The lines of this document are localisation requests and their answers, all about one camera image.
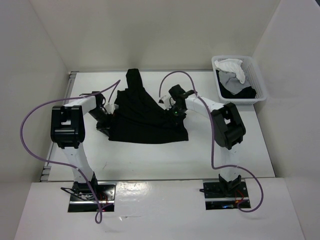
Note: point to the black tank top in basket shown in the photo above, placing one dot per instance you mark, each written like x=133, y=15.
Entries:
x=247, y=93

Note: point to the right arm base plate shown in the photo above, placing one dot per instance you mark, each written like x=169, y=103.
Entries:
x=215, y=199

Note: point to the black tank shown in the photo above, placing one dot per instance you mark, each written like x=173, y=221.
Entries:
x=247, y=93
x=140, y=120

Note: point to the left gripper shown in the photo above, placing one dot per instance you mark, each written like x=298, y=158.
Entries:
x=106, y=127

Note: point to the white tank top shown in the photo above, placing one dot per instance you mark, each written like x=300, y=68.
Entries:
x=232, y=65

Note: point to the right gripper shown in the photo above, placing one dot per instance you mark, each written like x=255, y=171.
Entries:
x=176, y=120

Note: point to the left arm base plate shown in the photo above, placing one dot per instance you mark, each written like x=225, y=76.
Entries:
x=84, y=201

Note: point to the grey tank top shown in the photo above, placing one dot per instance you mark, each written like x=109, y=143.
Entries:
x=231, y=83

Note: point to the white plastic laundry basket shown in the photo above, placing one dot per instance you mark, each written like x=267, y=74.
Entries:
x=252, y=71

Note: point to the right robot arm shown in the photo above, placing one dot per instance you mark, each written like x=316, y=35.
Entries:
x=227, y=127

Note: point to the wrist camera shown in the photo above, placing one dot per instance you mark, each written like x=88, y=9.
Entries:
x=166, y=101
x=110, y=108

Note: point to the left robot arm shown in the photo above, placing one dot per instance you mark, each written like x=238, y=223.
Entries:
x=68, y=132

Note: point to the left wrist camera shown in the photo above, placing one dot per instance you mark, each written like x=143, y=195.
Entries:
x=110, y=108

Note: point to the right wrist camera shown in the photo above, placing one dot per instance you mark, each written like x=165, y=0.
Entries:
x=166, y=101

